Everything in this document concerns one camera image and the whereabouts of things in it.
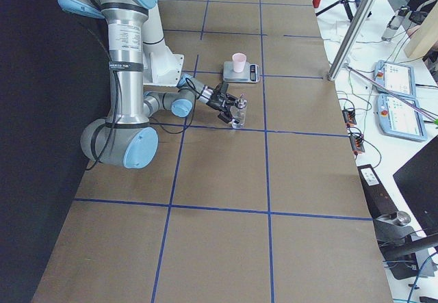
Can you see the aluminium frame post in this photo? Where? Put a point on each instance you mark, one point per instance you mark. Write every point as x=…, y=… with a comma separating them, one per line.
x=350, y=38

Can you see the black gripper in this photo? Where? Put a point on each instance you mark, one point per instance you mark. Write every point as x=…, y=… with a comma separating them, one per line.
x=215, y=104

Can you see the blue teach pendant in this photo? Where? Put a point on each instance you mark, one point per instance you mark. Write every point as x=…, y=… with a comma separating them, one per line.
x=398, y=78
x=397, y=119

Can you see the clear glass sauce bottle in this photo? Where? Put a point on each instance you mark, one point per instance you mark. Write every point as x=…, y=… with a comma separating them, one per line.
x=239, y=112

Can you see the far blue teach pendant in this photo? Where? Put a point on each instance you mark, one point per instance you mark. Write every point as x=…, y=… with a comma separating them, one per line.
x=398, y=78

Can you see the near blue teach pendant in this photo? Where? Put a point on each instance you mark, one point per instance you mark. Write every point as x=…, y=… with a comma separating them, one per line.
x=397, y=119

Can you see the black computer monitor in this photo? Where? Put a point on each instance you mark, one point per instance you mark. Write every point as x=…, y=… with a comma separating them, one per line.
x=417, y=182

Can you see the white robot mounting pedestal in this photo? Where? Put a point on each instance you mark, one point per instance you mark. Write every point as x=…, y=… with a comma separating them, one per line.
x=161, y=66

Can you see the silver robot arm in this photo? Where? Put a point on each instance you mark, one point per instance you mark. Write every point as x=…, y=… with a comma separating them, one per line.
x=125, y=137

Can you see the metal reacher grabber stick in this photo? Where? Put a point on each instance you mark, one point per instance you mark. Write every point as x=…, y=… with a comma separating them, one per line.
x=427, y=114

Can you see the pink plastic cup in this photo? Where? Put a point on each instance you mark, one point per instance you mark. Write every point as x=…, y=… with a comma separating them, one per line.
x=239, y=62

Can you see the digital kitchen scale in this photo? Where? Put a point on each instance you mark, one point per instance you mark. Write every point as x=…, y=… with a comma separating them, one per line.
x=250, y=73

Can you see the black desk clamp device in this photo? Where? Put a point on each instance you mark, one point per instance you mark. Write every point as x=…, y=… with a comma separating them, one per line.
x=403, y=249

